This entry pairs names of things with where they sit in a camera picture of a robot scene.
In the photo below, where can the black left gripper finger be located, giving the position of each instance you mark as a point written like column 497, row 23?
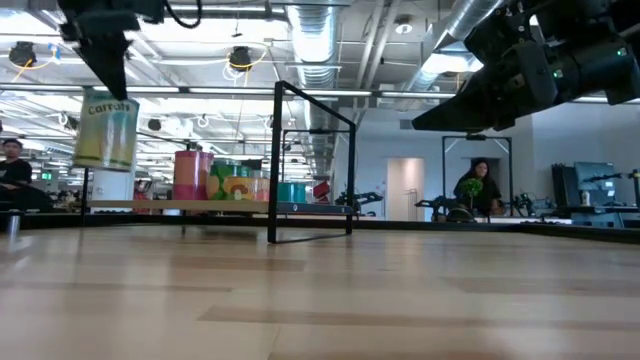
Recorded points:
column 120, row 60
column 100, row 60

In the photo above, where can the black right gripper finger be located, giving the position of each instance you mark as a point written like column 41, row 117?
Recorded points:
column 475, row 122
column 460, row 107

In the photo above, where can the yellow green carrots can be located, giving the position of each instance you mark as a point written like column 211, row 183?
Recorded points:
column 106, row 135

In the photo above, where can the pink pineapple fruit can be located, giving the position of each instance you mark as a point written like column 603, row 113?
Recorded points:
column 190, row 175

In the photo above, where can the diced tomatoes can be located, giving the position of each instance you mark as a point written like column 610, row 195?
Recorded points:
column 261, row 189

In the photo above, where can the background black robot arm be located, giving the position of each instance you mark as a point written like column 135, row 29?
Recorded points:
column 435, row 205
column 362, row 199

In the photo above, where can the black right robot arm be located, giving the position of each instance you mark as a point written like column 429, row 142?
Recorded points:
column 595, row 60

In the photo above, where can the small green plant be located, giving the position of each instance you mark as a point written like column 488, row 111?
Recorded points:
column 471, row 187

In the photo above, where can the person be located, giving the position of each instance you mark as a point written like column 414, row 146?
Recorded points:
column 15, row 175
column 482, row 187

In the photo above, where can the dark computer monitor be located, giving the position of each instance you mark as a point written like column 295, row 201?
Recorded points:
column 592, row 180

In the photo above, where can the white column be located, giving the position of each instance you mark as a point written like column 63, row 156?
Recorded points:
column 112, row 186

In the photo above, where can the red object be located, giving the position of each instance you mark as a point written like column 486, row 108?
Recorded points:
column 321, row 191

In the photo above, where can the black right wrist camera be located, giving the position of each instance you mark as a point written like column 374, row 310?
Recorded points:
column 500, row 30

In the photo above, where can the black background metal frame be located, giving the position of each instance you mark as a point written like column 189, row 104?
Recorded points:
column 443, row 175

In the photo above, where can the black frame wooden shelf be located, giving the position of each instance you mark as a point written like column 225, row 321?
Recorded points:
column 175, row 205

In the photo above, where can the silver metal post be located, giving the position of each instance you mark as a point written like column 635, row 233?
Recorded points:
column 13, row 222

